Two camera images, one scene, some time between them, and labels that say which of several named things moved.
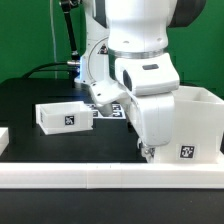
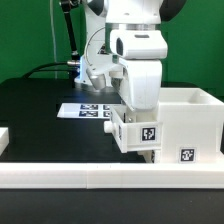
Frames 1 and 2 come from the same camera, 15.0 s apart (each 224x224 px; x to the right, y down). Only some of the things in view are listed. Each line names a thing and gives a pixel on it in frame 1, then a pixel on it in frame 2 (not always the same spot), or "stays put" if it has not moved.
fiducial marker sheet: [117, 112] → [85, 110]
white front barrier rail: [157, 175] stays put
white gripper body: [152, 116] → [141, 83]
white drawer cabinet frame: [197, 127] stays put
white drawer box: [63, 117] → [135, 130]
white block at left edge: [4, 139] stays put
